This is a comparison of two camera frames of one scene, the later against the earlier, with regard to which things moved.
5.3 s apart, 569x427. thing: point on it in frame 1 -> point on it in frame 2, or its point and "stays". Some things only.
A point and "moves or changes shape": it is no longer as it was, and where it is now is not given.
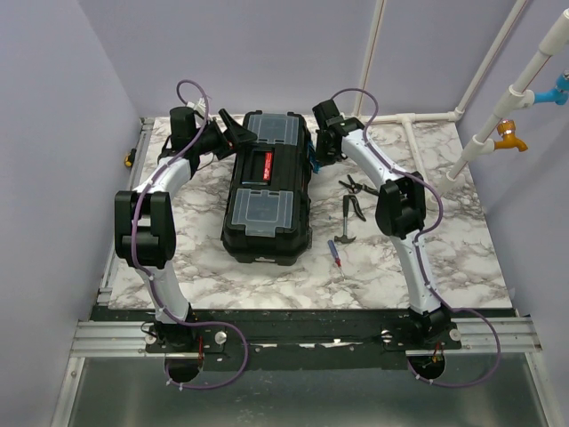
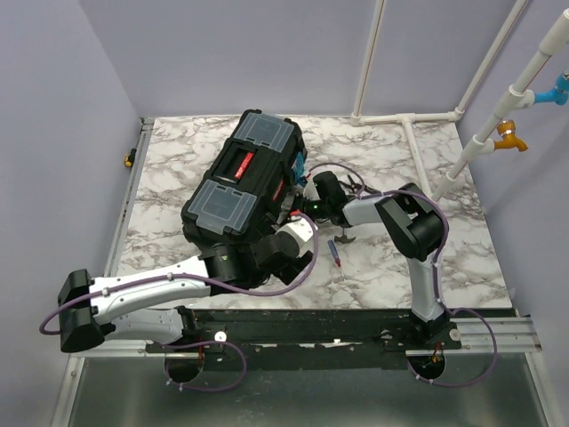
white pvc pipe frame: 478,145 stays
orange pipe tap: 507,128 stays
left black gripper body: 212,140 -> 290,270
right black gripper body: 324,157 -> 316,209
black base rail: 228,338 stays
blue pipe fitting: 559,94 stays
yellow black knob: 129,158 stays
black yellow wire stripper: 356,188 stays
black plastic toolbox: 266,213 moves or changes shape
